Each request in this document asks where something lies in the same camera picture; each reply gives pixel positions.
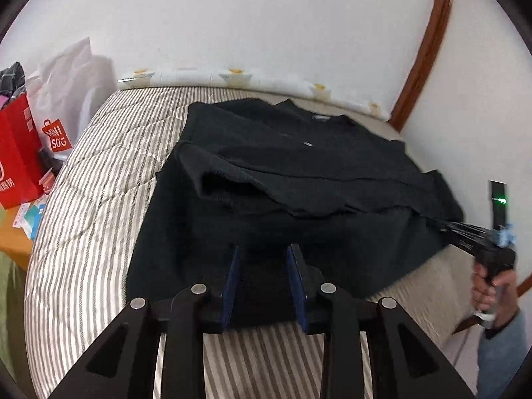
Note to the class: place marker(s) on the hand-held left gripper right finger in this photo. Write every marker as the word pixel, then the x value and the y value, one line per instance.
pixel 297 286

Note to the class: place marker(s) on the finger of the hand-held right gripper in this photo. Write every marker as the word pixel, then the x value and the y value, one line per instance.
pixel 465 227
pixel 469 241

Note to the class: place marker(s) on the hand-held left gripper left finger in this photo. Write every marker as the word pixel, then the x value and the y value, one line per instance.
pixel 232 286

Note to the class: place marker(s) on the black sweatshirt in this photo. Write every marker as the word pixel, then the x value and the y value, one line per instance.
pixel 291 166

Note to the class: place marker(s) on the person's right hand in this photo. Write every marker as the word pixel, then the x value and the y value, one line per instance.
pixel 509 303

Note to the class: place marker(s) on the striped mattress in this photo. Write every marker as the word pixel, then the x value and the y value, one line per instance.
pixel 91 216

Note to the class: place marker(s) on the floral bolster pillow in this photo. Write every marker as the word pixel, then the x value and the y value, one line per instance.
pixel 257 81

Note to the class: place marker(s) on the small pink container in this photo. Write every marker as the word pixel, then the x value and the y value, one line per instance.
pixel 48 182

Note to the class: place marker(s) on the paper leaflets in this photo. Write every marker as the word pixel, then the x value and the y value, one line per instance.
pixel 31 218

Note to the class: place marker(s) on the green bed sheet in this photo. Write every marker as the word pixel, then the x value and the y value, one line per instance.
pixel 10 307

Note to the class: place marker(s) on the wooden nightstand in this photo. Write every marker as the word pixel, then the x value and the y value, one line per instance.
pixel 12 241

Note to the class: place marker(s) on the white plastic shopping bag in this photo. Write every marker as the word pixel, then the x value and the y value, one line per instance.
pixel 70 87

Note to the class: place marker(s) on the red paper bag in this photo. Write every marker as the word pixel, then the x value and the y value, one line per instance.
pixel 16 145

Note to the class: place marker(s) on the grey plaid cloth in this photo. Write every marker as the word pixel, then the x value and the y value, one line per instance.
pixel 10 79

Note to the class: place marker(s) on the brown wooden door frame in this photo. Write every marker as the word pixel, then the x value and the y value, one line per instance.
pixel 432 41

